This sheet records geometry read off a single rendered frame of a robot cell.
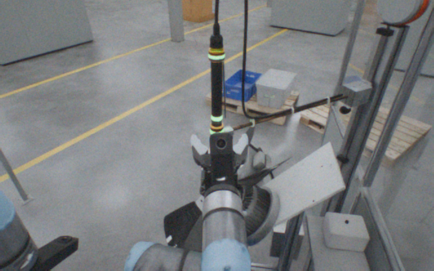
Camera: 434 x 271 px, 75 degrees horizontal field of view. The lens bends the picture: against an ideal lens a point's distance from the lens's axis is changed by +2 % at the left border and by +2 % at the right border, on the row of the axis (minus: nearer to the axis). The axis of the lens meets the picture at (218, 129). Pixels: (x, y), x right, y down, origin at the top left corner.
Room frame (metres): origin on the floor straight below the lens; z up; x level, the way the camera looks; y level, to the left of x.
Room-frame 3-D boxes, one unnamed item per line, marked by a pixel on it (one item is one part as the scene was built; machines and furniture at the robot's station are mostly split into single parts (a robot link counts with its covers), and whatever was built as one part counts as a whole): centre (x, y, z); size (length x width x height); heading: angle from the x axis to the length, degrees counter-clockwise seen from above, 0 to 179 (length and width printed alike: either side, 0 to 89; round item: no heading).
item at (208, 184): (0.43, -0.01, 1.64); 0.12 x 0.08 x 0.09; 2
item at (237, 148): (0.52, -0.06, 1.64); 0.09 x 0.03 x 0.06; 151
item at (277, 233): (0.91, -0.36, 0.73); 0.15 x 0.09 x 0.22; 82
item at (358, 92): (1.02, -0.56, 1.54); 0.10 x 0.07 x 0.09; 117
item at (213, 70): (0.74, 0.00, 1.68); 0.03 x 0.03 x 0.21
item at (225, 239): (0.27, -0.01, 1.64); 0.11 x 0.08 x 0.09; 2
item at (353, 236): (0.84, -0.60, 0.92); 0.17 x 0.16 x 0.11; 82
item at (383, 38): (1.04, -0.60, 1.48); 0.05 x 0.03 x 0.62; 27
